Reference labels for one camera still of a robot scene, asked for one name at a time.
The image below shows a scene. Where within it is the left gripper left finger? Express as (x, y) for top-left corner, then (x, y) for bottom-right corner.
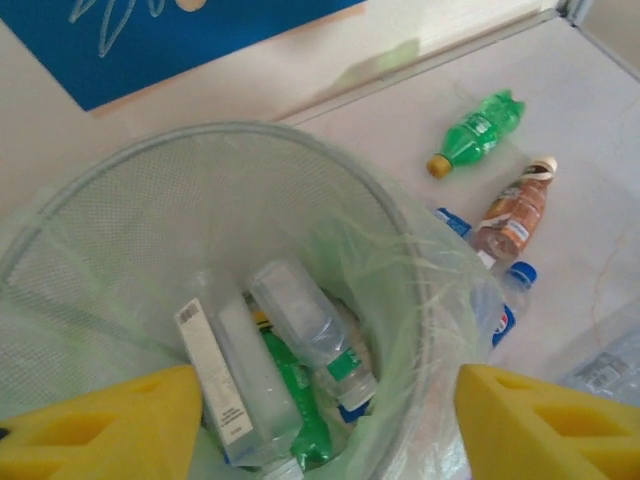
(0, 363), (205, 480)

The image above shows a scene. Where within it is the blue label water bottle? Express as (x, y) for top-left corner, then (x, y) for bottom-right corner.
(432, 206), (496, 274)

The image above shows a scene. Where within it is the green bottle with yellow cap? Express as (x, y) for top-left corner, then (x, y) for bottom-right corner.
(259, 327), (334, 469)
(426, 88), (527, 180)

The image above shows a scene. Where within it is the grey mesh waste bin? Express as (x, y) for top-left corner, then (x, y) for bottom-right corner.
(0, 119), (501, 480)

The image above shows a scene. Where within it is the clear bottle with green label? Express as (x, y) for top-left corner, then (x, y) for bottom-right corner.
(247, 259), (379, 412)

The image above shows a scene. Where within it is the aluminium table back rail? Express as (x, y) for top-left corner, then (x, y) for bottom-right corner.
(272, 7), (571, 126)

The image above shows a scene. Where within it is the clear rectangular plastic bottle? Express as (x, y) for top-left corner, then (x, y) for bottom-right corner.
(214, 304), (306, 480)

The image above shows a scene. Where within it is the brown drink bottle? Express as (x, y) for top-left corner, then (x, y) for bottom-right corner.
(472, 155), (559, 261)

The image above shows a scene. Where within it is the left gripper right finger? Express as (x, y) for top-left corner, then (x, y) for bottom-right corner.
(456, 362), (640, 480)

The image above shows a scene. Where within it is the blue floral wall poster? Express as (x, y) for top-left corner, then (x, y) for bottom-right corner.
(0, 0), (366, 114)

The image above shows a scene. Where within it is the white carton with barcode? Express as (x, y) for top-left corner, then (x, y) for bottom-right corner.
(173, 298), (255, 449)

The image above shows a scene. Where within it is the aluminium table side rail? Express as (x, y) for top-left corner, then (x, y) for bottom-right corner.
(564, 9), (640, 84)

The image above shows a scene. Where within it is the large clear plastic bottle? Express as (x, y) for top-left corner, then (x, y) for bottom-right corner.
(559, 314), (640, 406)

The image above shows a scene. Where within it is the green lined trash bin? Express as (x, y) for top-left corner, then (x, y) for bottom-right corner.
(0, 124), (506, 480)

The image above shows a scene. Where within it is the pepsi label clear bottle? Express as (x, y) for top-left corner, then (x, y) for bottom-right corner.
(469, 260), (540, 351)

